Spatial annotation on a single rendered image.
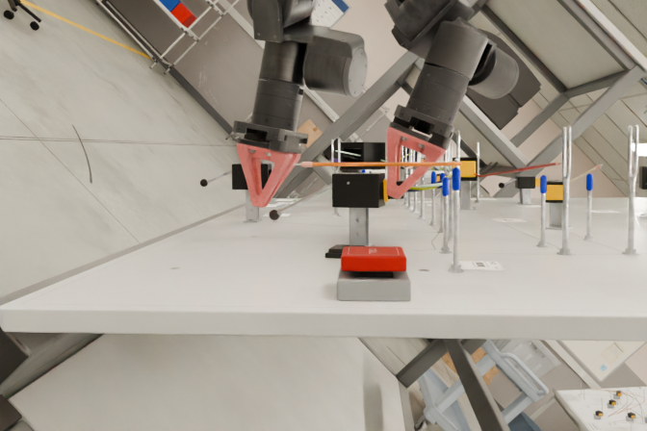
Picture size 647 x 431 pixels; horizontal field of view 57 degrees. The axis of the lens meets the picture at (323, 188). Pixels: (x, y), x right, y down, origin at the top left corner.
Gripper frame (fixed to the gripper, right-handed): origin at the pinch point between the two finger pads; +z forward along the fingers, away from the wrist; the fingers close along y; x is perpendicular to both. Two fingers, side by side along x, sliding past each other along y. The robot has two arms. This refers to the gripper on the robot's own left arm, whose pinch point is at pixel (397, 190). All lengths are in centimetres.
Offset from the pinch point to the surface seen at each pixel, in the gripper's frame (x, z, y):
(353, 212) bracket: 3.6, 4.4, -0.9
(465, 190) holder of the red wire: -9, 0, 57
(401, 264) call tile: -4.3, 2.5, -25.5
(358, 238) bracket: 1.9, 7.0, -0.9
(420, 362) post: -17, 48, 85
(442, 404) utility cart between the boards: -65, 167, 359
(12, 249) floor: 127, 86, 113
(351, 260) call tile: -0.8, 3.6, -26.1
